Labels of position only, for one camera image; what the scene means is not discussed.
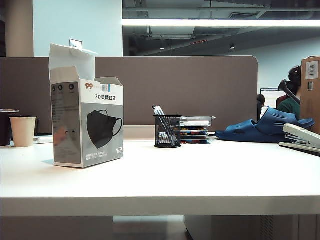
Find colourful printed flat box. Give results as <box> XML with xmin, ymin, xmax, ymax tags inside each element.
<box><xmin>180</xmin><ymin>131</ymin><xmax>210</xmax><ymax>139</ymax></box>
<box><xmin>180</xmin><ymin>126</ymin><xmax>209</xmax><ymax>133</ymax></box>
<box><xmin>180</xmin><ymin>137</ymin><xmax>209</xmax><ymax>145</ymax></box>

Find white grey mask box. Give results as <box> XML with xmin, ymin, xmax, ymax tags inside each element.
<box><xmin>48</xmin><ymin>43</ymin><xmax>125</xmax><ymax>169</ymax></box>

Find blue rubber slipper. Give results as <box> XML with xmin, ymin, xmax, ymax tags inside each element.
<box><xmin>215</xmin><ymin>107</ymin><xmax>316</xmax><ymax>144</ymax></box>

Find brown desk partition panel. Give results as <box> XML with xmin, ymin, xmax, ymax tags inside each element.
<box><xmin>0</xmin><ymin>55</ymin><xmax>259</xmax><ymax>133</ymax></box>

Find black chair headrest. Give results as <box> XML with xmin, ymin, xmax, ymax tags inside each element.
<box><xmin>278</xmin><ymin>79</ymin><xmax>302</xmax><ymax>105</ymax></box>

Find black mesh pen holder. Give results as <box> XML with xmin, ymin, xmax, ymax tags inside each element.
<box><xmin>153</xmin><ymin>114</ymin><xmax>183</xmax><ymax>148</ymax></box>

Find beige paper cup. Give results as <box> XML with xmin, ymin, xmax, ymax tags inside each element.
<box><xmin>9</xmin><ymin>116</ymin><xmax>37</xmax><ymax>148</ymax></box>

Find cardboard box with labels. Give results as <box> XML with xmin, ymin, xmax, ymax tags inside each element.
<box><xmin>299</xmin><ymin>56</ymin><xmax>320</xmax><ymax>135</ymax></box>

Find red office chair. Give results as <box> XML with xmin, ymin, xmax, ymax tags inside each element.
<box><xmin>276</xmin><ymin>94</ymin><xmax>288</xmax><ymax>110</ymax></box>

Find dark cup at edge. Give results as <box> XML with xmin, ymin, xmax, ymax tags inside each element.
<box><xmin>0</xmin><ymin>111</ymin><xmax>13</xmax><ymax>147</ymax></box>

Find person with dark hair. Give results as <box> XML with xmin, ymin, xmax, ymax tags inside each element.
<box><xmin>257</xmin><ymin>94</ymin><xmax>267</xmax><ymax>121</ymax></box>

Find ceiling light strip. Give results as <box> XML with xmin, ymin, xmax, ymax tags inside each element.
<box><xmin>121</xmin><ymin>19</ymin><xmax>320</xmax><ymax>27</ymax></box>

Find computer monitor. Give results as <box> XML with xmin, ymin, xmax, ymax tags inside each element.
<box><xmin>259</xmin><ymin>87</ymin><xmax>285</xmax><ymax>110</ymax></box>

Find metal wall plate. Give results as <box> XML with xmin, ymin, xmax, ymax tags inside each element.
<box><xmin>69</xmin><ymin>39</ymin><xmax>83</xmax><ymax>50</ymax></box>

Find grey white stapler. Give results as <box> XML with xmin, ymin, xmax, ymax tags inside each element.
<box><xmin>278</xmin><ymin>123</ymin><xmax>320</xmax><ymax>157</ymax></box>

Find person in green shirt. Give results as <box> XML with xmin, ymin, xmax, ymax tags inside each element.
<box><xmin>277</xmin><ymin>65</ymin><xmax>302</xmax><ymax>121</ymax></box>

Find clear plastic flat case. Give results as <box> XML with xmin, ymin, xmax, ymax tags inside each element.
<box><xmin>180</xmin><ymin>115</ymin><xmax>217</xmax><ymax>127</ymax></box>

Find white black-capped pen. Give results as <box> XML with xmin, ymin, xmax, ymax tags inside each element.
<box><xmin>156</xmin><ymin>106</ymin><xmax>180</xmax><ymax>146</ymax></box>
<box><xmin>151</xmin><ymin>105</ymin><xmax>176</xmax><ymax>147</ymax></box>

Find grey desk side panel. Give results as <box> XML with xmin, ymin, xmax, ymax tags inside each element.
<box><xmin>0</xmin><ymin>216</ymin><xmax>114</xmax><ymax>240</ymax></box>

